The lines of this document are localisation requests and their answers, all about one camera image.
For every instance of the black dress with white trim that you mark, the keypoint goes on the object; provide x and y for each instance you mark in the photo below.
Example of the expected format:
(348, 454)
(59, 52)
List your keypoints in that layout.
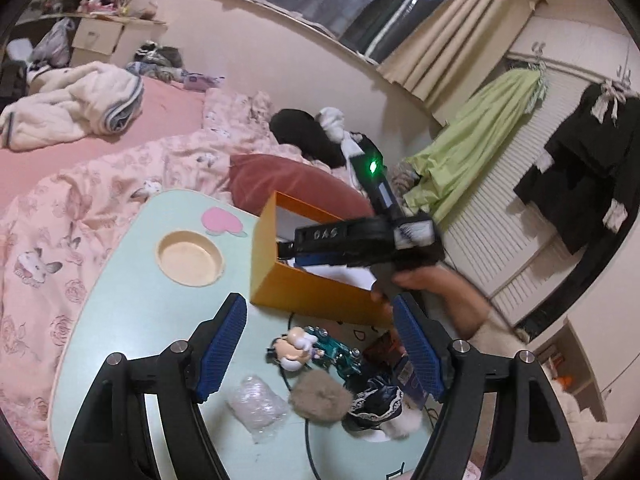
(585, 160)

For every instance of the person's right hand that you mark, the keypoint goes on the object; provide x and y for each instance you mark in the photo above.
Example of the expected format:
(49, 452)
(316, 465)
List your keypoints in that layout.
(440, 292)

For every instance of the cartoon figurine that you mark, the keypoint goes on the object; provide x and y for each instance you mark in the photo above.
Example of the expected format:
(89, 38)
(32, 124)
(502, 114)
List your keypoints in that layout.
(295, 347)

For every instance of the black garment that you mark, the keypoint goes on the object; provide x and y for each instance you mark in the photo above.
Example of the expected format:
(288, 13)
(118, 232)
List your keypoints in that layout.
(305, 132)

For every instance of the white fur pompom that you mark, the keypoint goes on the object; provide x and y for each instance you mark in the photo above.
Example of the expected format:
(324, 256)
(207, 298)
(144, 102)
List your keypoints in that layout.
(406, 422)

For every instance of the dark blue lace cloth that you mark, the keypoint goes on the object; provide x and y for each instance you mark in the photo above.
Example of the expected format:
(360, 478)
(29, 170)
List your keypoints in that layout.
(376, 402)

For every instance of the orange cardboard box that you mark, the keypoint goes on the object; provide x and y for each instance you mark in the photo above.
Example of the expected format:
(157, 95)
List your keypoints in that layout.
(300, 290)

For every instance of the red pillow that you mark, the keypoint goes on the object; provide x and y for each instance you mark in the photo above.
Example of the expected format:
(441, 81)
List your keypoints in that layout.
(295, 180)

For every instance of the white cabinet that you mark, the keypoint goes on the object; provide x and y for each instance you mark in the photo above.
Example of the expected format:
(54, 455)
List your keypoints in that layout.
(580, 365)

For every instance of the purple pouch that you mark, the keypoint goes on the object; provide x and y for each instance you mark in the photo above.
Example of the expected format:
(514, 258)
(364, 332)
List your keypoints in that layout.
(200, 81)

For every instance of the pink floral quilt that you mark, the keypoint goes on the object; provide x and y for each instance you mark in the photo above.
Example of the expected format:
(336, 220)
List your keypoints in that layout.
(75, 200)

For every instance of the light green desktop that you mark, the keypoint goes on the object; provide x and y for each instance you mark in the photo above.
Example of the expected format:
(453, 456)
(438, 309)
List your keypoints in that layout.
(130, 310)

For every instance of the white cloth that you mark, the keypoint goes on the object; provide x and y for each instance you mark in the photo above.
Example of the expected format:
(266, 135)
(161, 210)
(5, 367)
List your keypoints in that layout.
(336, 122)

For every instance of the clear plastic bag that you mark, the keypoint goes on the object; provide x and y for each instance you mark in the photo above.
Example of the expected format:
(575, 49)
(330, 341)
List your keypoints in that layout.
(256, 405)

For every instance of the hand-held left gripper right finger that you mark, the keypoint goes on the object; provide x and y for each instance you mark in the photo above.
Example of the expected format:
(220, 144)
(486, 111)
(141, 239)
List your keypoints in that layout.
(419, 352)

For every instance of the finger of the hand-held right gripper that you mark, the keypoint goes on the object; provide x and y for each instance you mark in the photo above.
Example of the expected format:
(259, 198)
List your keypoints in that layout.
(330, 240)

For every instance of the beige curtain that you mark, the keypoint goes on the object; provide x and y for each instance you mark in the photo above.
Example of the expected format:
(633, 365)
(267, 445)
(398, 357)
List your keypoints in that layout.
(460, 25)

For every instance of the pile of clothes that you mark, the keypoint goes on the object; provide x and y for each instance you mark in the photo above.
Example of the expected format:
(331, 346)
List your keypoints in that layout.
(157, 60)

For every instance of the pink toys pile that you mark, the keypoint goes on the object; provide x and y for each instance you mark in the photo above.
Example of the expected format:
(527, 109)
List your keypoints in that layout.
(105, 4)

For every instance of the white fleece robe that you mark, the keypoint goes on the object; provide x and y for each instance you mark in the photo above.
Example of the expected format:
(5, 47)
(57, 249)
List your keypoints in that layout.
(75, 100)

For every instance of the grey plastic bag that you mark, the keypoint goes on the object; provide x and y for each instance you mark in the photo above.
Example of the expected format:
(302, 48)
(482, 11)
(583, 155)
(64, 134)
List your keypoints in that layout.
(52, 45)

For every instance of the white slatted wardrobe door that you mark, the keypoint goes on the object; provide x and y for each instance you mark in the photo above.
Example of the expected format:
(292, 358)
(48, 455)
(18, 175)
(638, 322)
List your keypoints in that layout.
(510, 240)

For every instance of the beige fur pompom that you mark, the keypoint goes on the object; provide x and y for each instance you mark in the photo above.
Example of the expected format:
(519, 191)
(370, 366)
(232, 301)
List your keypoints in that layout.
(321, 397)

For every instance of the light green hanging garment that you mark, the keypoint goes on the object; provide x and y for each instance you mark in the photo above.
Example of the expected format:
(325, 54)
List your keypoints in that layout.
(475, 140)

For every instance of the pink bed sheet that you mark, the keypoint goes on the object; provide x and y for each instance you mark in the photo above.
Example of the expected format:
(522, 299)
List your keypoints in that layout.
(165, 112)

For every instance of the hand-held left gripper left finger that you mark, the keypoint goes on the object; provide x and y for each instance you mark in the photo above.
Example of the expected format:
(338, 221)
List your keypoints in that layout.
(222, 352)

